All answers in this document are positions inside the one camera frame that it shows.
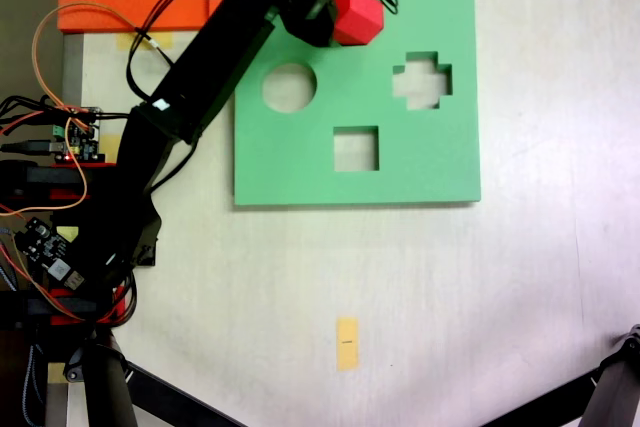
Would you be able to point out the green shape sorting board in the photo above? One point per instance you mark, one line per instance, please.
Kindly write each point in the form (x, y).
(300, 172)

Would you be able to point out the long yellow tape strip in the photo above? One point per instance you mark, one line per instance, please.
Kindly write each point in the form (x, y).
(125, 42)

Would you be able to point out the yellow tape marker with line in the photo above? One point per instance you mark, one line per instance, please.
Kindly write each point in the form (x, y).
(347, 344)

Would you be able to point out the black power converter board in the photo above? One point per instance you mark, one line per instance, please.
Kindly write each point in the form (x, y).
(45, 247)

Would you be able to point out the small yellow tape piece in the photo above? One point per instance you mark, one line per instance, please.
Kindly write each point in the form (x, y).
(69, 234)
(56, 372)

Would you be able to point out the red and black table clamp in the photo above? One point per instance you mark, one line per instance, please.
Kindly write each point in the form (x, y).
(50, 179)
(65, 308)

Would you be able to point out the motor driver circuit board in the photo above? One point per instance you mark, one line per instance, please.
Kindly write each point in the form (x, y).
(80, 139)

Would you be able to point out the red octagonal pillar block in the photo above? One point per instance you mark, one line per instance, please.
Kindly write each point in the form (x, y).
(360, 14)

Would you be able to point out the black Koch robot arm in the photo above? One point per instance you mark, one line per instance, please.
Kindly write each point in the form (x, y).
(215, 57)

